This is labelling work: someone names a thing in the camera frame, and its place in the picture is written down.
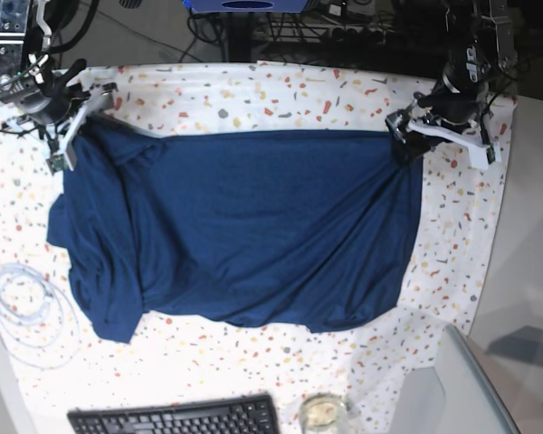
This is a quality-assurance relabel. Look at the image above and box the terrazzo patterned table cloth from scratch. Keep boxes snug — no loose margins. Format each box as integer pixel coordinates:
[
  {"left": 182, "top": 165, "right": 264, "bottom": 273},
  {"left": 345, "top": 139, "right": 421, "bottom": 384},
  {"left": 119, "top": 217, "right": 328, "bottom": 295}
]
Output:
[{"left": 0, "top": 62, "right": 507, "bottom": 433}]

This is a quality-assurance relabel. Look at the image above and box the coiled white cable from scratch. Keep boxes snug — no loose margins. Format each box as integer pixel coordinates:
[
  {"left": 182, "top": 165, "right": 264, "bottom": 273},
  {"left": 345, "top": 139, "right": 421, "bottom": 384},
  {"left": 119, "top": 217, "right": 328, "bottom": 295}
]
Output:
[{"left": 0, "top": 262, "right": 82, "bottom": 371}]

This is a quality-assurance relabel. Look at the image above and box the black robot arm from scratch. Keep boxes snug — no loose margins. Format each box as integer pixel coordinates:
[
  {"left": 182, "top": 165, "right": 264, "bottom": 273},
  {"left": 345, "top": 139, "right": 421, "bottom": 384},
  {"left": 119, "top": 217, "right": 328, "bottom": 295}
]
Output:
[
  {"left": 386, "top": 1, "right": 518, "bottom": 170},
  {"left": 0, "top": 1, "right": 100, "bottom": 127}
]

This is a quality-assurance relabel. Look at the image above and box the black computer keyboard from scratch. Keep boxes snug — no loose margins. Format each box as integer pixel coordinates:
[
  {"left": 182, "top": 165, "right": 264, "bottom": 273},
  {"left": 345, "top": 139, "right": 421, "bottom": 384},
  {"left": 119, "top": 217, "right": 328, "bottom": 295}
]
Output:
[{"left": 67, "top": 394, "right": 280, "bottom": 434}]

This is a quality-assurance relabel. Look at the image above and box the black power strip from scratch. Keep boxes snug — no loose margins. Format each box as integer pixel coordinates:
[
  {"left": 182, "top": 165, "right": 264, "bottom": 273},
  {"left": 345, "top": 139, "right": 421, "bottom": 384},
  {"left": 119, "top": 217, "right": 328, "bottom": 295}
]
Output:
[{"left": 320, "top": 26, "right": 426, "bottom": 47}]

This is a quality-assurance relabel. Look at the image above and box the dark blue t-shirt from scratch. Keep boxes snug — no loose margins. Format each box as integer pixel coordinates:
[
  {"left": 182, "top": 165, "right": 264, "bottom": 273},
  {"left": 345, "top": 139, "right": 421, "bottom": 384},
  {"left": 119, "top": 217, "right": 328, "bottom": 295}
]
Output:
[{"left": 47, "top": 120, "right": 423, "bottom": 343}]

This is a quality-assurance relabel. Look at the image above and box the clear glass jar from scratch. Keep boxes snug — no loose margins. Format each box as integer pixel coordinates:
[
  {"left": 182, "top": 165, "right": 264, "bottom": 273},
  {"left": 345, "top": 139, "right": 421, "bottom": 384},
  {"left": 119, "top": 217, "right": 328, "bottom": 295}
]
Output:
[{"left": 299, "top": 393, "right": 348, "bottom": 434}]

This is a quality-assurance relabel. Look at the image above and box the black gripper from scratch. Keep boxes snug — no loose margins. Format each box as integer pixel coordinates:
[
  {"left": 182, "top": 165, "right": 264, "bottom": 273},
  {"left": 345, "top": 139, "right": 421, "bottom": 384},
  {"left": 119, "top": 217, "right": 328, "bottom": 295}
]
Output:
[
  {"left": 0, "top": 59, "right": 91, "bottom": 126},
  {"left": 391, "top": 83, "right": 490, "bottom": 167}
]

